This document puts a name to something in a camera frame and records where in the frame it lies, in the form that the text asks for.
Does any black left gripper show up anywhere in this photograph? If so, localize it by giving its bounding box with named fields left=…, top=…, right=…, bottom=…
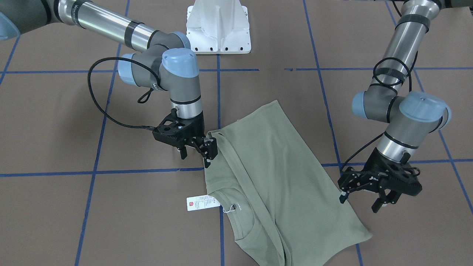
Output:
left=337, top=148, right=411, bottom=213

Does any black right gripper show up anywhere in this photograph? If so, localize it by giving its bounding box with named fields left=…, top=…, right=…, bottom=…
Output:
left=177, top=112, right=218, bottom=168

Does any olive green long-sleeve shirt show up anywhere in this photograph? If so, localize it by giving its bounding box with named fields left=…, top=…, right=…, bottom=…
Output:
left=205, top=100, right=372, bottom=266

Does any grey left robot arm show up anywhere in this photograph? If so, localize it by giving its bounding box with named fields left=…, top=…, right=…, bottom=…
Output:
left=337, top=0, right=472, bottom=213

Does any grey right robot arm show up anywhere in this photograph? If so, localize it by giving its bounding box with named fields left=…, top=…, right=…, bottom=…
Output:
left=1, top=0, right=218, bottom=168

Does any white shirt price tag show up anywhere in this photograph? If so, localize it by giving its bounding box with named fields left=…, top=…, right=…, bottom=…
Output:
left=186, top=195, right=221, bottom=211

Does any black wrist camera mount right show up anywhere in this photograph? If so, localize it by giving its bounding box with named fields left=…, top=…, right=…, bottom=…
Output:
left=152, top=115, right=186, bottom=149

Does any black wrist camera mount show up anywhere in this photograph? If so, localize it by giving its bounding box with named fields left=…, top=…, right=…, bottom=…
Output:
left=380, top=162, right=422, bottom=196
left=152, top=115, right=186, bottom=149

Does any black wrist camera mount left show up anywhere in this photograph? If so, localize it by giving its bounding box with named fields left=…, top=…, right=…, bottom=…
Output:
left=380, top=162, right=422, bottom=196

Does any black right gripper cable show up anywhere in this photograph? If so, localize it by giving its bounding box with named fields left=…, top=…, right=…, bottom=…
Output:
left=87, top=57, right=163, bottom=130

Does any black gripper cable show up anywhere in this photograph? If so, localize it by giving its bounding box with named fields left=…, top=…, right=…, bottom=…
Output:
left=87, top=57, right=163, bottom=130
left=339, top=44, right=420, bottom=174

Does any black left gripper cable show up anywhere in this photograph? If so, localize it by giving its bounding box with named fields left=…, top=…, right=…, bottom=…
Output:
left=339, top=44, right=420, bottom=174

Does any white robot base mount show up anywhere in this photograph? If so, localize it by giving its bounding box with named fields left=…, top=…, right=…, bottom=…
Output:
left=186, top=0, right=252, bottom=54

